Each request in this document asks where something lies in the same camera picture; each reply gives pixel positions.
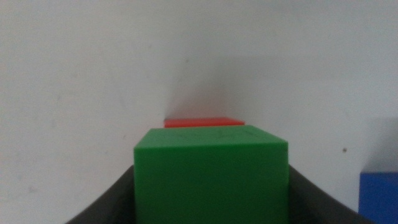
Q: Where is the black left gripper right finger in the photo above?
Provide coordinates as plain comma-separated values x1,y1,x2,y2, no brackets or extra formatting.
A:
287,164,377,224

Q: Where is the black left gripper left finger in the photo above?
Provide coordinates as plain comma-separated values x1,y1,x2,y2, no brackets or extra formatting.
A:
64,164,137,224

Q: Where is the blue cube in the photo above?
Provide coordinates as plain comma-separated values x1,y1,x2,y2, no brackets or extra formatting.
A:
358,172,398,224

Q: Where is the green cube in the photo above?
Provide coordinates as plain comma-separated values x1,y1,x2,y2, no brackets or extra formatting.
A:
133,124,290,224

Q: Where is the red cube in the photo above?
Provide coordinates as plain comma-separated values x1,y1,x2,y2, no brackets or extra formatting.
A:
164,116,246,129

